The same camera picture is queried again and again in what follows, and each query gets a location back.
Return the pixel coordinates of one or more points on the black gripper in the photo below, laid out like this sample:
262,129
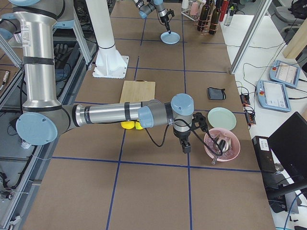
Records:
164,19
181,137

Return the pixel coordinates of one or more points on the light blue plate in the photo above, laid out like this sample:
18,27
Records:
170,38

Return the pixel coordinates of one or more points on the light green plate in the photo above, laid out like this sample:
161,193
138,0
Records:
222,118

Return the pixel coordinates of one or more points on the white cup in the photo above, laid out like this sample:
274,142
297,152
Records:
185,4

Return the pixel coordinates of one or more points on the pink cup on top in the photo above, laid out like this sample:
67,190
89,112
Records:
194,9

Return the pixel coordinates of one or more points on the pink bowl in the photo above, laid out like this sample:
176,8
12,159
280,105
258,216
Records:
232,152

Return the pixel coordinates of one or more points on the front dark wine bottle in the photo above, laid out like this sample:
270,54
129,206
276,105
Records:
204,15

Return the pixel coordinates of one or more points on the dark wine bottle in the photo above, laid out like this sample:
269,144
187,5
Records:
204,15
215,17

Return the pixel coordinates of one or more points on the metal scoop spoon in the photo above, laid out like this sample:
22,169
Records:
223,143

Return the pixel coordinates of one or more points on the middle dark wine bottle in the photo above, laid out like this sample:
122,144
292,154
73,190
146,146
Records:
215,17

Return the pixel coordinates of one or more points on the right yellow lemon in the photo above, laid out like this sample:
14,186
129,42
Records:
138,126

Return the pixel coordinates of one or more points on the yellow lemon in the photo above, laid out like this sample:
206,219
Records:
138,126
128,124

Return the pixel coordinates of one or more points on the folded dark grey cloth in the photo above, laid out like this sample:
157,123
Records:
216,94

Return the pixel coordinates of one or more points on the left yellow lemon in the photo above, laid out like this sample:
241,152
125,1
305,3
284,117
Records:
128,124

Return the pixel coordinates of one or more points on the red water bottle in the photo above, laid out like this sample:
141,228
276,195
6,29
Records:
223,9

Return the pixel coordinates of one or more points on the grey water bottle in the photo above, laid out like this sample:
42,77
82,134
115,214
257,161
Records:
230,15

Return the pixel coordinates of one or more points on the bamboo cutting board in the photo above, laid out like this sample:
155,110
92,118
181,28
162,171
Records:
137,91

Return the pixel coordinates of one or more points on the black desktop box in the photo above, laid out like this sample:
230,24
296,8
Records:
263,154

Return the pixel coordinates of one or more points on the near blue teach pendant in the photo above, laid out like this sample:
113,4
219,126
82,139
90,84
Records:
273,95

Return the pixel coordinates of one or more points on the blue teach pendant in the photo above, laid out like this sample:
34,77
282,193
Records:
273,95
285,73

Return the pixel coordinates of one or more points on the black computer monitor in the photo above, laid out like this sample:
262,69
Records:
289,144

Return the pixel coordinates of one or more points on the far blue teach pendant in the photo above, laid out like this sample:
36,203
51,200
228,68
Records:
285,73

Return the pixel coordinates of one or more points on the white wire cup rack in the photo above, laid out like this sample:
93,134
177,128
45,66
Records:
186,12

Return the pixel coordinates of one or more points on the copper wire bottle rack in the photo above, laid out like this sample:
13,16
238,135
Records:
206,30

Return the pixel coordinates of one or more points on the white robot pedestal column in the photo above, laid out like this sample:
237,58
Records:
109,62

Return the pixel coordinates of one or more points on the aluminium frame post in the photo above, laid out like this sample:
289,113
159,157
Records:
255,23

